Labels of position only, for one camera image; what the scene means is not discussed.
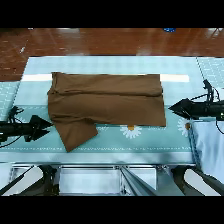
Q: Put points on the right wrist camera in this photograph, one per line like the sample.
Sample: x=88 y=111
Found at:
x=209 y=89

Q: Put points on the silver frame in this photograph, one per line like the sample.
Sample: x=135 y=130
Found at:
x=139 y=185

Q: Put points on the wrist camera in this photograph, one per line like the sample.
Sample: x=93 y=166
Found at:
x=14 y=115
x=209 y=89

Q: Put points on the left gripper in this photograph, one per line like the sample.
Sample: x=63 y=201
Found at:
x=26 y=130

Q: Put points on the light blue garment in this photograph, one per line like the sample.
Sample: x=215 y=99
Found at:
x=210 y=150

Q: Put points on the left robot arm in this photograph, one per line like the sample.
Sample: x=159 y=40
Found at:
x=10 y=129

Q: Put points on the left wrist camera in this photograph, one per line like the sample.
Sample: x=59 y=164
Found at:
x=14 y=115

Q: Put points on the brown T-shirt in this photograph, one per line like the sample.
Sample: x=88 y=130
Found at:
x=106 y=103

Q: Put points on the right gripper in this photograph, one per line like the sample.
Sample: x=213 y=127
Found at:
x=199 y=109

